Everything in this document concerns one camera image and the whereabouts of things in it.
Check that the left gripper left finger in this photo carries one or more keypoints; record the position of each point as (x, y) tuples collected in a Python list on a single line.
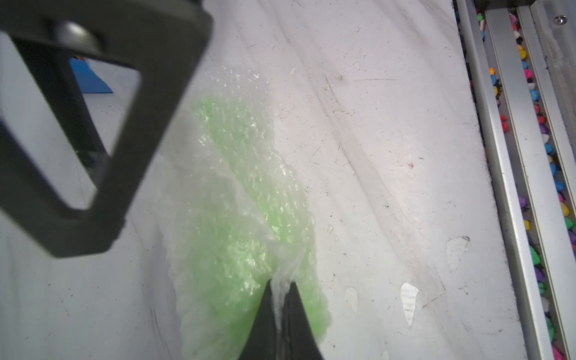
[(262, 342)]

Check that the aluminium front rail frame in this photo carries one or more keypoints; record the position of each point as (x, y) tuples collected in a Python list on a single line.
[(520, 57)]

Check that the clear bubble wrap sheet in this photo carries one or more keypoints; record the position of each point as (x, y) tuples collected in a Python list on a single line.
[(225, 211)]

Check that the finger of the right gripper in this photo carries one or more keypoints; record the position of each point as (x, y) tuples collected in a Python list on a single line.
[(163, 40)]

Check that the blue tape dispenser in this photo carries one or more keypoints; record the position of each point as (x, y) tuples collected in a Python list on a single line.
[(88, 81)]

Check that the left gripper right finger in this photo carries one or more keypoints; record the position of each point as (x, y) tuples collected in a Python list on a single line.
[(296, 338)]

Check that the green plastic wine glass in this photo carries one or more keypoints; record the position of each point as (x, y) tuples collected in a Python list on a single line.
[(252, 216)]

